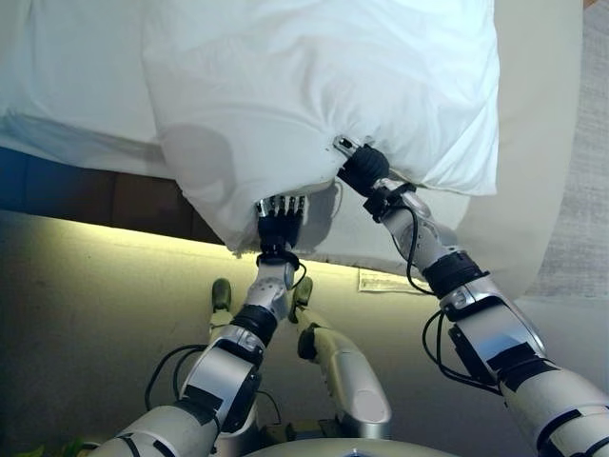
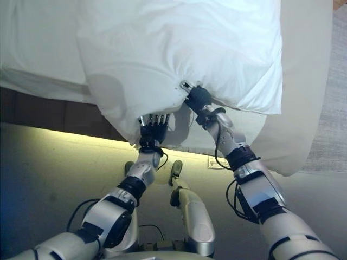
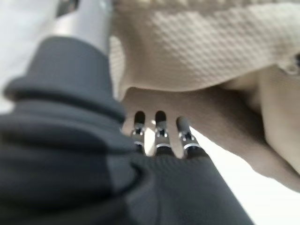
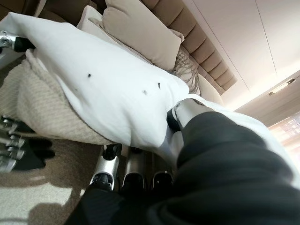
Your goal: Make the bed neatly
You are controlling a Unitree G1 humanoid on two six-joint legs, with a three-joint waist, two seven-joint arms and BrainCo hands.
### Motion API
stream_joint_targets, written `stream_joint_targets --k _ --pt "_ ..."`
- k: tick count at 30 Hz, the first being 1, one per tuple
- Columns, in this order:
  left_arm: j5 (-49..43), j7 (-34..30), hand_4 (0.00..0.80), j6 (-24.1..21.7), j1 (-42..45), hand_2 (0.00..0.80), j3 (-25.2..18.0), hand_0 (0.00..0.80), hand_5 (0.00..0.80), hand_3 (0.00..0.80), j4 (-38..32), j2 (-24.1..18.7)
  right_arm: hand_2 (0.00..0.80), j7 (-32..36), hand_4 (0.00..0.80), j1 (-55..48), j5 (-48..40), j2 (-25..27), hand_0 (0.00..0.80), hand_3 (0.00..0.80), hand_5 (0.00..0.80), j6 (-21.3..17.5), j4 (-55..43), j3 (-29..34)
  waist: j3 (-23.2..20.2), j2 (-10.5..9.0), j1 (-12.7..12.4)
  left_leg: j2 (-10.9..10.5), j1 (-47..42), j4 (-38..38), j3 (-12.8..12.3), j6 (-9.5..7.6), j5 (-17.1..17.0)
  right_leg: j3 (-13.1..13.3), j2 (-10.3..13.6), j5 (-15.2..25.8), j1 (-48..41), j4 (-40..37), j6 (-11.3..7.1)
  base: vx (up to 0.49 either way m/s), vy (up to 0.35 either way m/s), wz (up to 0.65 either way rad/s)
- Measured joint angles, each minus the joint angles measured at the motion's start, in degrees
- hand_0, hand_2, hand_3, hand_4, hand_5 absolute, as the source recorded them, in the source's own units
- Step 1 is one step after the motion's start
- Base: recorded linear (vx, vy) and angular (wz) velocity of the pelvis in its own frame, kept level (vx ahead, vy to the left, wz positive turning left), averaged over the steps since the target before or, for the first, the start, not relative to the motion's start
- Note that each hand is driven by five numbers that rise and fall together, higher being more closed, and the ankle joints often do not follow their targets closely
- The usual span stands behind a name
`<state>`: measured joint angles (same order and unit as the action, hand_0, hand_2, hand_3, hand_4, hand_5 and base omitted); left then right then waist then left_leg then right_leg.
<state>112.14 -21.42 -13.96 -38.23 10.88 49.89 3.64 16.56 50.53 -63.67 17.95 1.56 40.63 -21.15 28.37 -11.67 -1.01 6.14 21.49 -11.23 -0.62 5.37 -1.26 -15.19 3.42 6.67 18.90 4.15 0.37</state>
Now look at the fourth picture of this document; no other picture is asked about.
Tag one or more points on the beige pillow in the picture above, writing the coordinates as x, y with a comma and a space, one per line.
140, 30

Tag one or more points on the long brass ceiling light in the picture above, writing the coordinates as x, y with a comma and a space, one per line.
281, 87

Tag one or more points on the patterned fringed cushion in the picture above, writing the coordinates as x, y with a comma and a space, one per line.
187, 70

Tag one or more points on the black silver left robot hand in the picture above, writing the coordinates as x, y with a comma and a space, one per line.
28, 154

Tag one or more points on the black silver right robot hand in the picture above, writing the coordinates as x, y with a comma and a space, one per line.
222, 175

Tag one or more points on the white pillow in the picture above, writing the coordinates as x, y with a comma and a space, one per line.
89, 18

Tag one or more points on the beige knit blanket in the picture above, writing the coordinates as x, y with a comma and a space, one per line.
47, 105

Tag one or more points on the white duvet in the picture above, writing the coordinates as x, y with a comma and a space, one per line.
105, 82

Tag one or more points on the brown tufted headboard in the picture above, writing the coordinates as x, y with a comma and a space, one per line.
199, 35

